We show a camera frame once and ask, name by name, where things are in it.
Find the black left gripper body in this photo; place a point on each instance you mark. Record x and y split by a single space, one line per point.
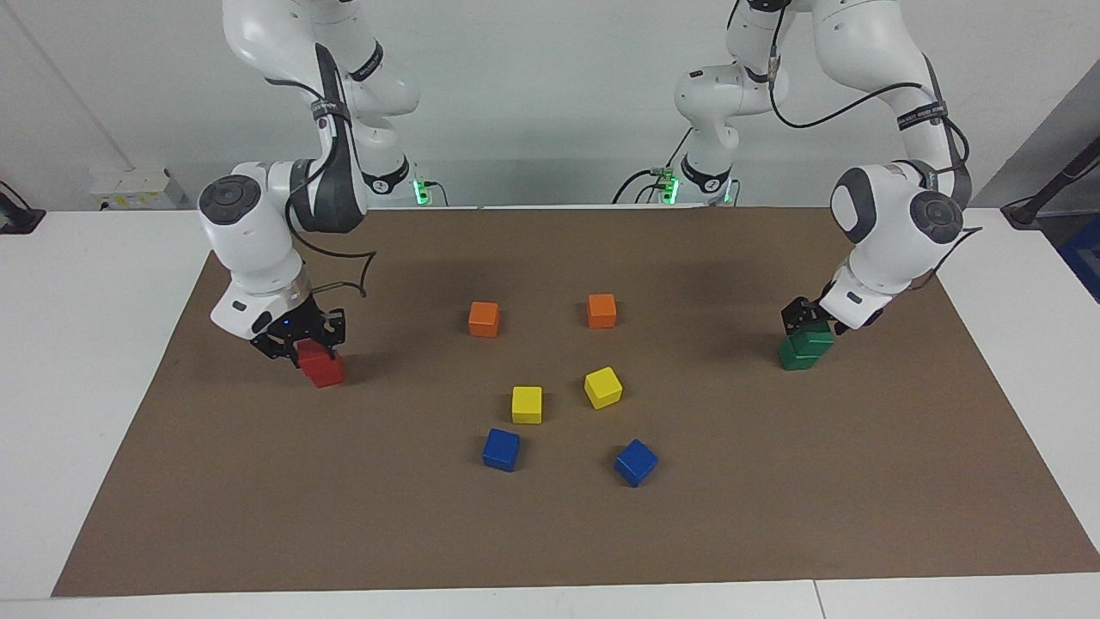
816 315

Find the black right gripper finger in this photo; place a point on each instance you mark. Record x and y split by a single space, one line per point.
285 351
336 331

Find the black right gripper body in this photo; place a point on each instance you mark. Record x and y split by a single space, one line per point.
296 327

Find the green wooden cube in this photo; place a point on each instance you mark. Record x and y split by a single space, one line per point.
815 340
797 359

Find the red wooden cube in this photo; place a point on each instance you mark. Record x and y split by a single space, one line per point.
325 373
311 351

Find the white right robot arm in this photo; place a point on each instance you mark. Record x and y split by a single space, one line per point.
258 258

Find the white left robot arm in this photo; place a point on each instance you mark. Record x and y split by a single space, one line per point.
894 258

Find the orange wooden cube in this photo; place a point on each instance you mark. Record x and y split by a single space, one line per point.
601 310
484 319

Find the brown paper table mat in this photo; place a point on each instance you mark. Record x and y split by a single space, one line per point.
773 516

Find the yellow wooden cube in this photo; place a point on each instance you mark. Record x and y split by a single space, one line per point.
527 404
602 387

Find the blue wooden cube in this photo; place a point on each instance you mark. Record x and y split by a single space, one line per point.
501 449
636 462

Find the white power box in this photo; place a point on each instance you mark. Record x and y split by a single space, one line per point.
137 189

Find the black pole stand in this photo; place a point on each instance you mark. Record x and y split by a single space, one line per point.
1023 211

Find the blue crate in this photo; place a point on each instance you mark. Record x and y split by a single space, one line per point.
1084 254

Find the black table clamp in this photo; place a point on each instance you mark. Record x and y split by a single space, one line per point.
17 219

